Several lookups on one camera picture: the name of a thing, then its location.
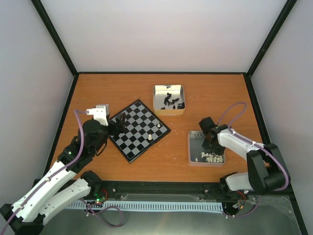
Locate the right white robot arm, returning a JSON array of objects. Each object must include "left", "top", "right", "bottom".
[{"left": 199, "top": 117, "right": 291, "bottom": 195}]

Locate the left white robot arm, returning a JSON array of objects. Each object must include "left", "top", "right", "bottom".
[{"left": 0, "top": 109, "right": 125, "bottom": 235}]

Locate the white chess pieces pile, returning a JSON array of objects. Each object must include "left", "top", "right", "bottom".
[{"left": 195, "top": 152, "right": 224, "bottom": 164}]

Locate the black chess pieces pile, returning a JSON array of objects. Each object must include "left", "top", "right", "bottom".
[{"left": 160, "top": 93, "right": 185, "bottom": 110}]

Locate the green lit circuit board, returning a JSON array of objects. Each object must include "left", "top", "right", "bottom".
[{"left": 95, "top": 189, "right": 108, "bottom": 204}]

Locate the pink square tin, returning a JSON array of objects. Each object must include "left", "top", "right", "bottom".
[{"left": 188, "top": 130, "right": 225, "bottom": 167}]

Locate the black and silver chessboard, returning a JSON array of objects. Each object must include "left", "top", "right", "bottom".
[{"left": 109, "top": 99, "right": 171, "bottom": 164}]

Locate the gold square tin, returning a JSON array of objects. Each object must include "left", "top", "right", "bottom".
[{"left": 153, "top": 85, "right": 186, "bottom": 116}]

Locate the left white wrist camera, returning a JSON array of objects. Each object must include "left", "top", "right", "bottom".
[{"left": 86, "top": 104, "right": 110, "bottom": 126}]

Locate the black aluminium frame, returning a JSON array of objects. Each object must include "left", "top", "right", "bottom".
[{"left": 14, "top": 0, "right": 309, "bottom": 235}]

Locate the light blue cable duct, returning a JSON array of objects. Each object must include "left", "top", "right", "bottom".
[{"left": 66, "top": 198, "right": 224, "bottom": 212}]

